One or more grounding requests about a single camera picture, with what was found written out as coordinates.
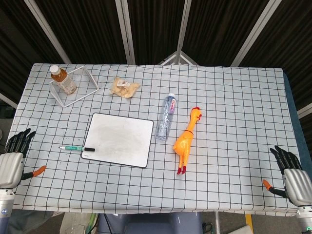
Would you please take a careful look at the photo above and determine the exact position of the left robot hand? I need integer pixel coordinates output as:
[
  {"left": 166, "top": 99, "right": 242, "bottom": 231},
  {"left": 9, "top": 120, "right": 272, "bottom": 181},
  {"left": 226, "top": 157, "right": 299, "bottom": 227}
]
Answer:
[{"left": 0, "top": 128, "right": 47, "bottom": 190}]

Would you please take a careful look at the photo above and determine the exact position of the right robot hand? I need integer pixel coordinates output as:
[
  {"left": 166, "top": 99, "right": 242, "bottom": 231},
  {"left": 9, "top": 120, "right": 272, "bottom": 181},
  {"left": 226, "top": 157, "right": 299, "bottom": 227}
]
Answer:
[{"left": 262, "top": 145, "right": 312, "bottom": 208}]

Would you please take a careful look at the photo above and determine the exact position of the green black marker pen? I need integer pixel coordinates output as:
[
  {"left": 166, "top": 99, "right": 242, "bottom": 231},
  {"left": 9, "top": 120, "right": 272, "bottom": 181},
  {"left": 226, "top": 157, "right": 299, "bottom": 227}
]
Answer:
[{"left": 59, "top": 145, "right": 96, "bottom": 152}]

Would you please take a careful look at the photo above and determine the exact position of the white drawing board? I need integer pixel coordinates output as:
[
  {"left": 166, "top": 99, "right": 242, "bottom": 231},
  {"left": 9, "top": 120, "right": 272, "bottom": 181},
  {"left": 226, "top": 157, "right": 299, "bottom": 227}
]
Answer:
[{"left": 80, "top": 112, "right": 155, "bottom": 169}]

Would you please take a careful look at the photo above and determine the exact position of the metal table leg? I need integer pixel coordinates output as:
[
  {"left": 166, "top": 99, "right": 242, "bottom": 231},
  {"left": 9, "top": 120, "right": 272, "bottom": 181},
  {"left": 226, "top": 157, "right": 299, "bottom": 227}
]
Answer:
[{"left": 214, "top": 211, "right": 221, "bottom": 234}]

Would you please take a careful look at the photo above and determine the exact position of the white black checked tablecloth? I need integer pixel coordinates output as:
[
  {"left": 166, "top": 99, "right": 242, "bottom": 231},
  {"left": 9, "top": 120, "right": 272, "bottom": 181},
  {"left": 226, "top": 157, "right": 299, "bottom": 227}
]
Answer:
[{"left": 12, "top": 62, "right": 304, "bottom": 217}]

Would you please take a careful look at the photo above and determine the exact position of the amber tea bottle white cap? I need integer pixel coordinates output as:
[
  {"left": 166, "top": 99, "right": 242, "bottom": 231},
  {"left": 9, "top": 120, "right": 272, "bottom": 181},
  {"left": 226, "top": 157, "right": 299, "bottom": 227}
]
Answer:
[{"left": 50, "top": 65, "right": 78, "bottom": 95}]

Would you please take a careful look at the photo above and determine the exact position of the orange rubber chicken toy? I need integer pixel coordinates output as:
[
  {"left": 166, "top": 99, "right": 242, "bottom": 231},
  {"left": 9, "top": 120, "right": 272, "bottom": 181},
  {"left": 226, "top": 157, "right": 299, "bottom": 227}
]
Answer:
[{"left": 173, "top": 106, "right": 203, "bottom": 176}]

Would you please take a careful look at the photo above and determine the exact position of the clear bag of beige snacks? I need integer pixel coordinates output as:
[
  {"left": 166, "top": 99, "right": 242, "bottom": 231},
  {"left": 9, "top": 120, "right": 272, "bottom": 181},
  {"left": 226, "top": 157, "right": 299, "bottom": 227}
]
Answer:
[{"left": 109, "top": 76, "right": 141, "bottom": 99}]

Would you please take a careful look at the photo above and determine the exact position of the clear plastic water bottle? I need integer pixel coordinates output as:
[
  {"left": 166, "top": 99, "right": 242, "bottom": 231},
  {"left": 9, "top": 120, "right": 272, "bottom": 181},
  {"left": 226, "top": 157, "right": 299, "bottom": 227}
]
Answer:
[{"left": 155, "top": 93, "right": 177, "bottom": 141}]

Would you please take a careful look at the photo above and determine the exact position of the blue grey plastic stool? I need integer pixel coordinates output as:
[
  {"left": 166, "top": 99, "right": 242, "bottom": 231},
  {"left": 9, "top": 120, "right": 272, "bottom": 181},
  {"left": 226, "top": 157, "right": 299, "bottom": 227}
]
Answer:
[{"left": 97, "top": 211, "right": 203, "bottom": 234}]

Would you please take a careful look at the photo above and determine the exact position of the white partition rail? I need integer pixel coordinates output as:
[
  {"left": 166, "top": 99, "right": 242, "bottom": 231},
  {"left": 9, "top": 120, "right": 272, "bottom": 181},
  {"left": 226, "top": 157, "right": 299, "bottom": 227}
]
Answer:
[
  {"left": 0, "top": 92, "right": 18, "bottom": 110},
  {"left": 297, "top": 103, "right": 312, "bottom": 119}
]

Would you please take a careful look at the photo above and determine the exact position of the white wire mesh basket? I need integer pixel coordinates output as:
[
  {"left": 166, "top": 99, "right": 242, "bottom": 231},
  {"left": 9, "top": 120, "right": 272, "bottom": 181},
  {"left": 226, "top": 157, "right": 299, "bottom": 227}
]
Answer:
[{"left": 49, "top": 65, "right": 99, "bottom": 108}]

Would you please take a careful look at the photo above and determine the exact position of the white partition post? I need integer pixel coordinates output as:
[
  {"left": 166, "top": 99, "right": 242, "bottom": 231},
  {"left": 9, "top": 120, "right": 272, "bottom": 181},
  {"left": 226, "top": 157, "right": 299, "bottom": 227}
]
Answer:
[
  {"left": 175, "top": 0, "right": 193, "bottom": 53},
  {"left": 115, "top": 0, "right": 136, "bottom": 65},
  {"left": 23, "top": 0, "right": 72, "bottom": 64},
  {"left": 231, "top": 0, "right": 284, "bottom": 67}
]

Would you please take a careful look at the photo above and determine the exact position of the white partition foot bracket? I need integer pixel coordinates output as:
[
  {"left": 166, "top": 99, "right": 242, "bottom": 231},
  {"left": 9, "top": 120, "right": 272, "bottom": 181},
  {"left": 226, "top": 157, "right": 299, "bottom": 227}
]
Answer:
[{"left": 159, "top": 50, "right": 198, "bottom": 66}]

